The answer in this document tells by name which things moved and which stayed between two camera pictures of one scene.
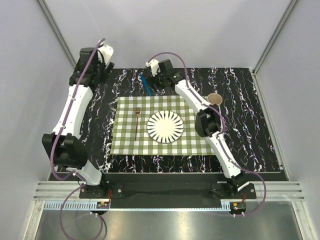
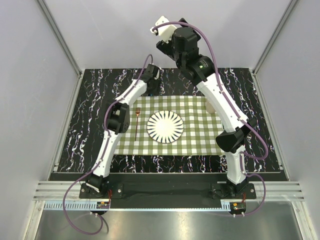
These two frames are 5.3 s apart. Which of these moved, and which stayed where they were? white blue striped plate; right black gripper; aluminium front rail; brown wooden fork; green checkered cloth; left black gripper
Moved: left black gripper; right black gripper
Stayed: brown wooden fork; white blue striped plate; green checkered cloth; aluminium front rail
